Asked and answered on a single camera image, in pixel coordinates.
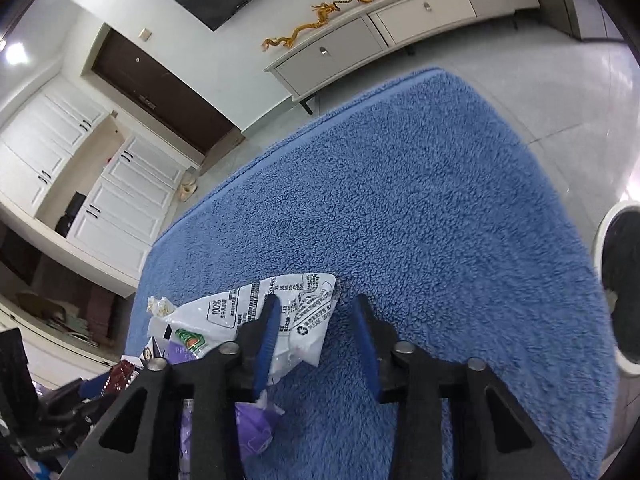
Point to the yellow white snack wrapper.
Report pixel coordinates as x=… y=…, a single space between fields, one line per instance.
x=160 y=306

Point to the beige slippers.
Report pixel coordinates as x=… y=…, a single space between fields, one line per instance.
x=188 y=187

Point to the white printed snack bag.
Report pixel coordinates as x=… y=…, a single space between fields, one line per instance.
x=300 y=305

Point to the grey tall cabinet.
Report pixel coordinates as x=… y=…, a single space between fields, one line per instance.
x=585 y=0

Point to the dark red wrapper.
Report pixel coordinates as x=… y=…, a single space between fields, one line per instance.
x=119 y=377

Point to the white low drawer cabinet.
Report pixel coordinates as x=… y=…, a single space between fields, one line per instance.
x=400 y=25

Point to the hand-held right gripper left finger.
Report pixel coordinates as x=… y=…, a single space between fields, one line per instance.
x=264 y=347

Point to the white bin with black liner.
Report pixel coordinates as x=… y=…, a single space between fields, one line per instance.
x=622 y=285

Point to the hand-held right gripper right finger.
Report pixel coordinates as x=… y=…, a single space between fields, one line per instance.
x=364 y=350

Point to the purple crumpled wrapper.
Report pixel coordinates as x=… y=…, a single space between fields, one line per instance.
x=252 y=422

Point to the dark brown door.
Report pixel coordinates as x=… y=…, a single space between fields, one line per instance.
x=165 y=95

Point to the blue fluffy rug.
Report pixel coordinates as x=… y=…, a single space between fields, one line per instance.
x=410 y=195

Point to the white wall cupboards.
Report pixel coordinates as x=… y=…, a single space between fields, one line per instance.
x=130 y=195

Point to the golden dragon figurine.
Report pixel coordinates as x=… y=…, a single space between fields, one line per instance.
x=305 y=27

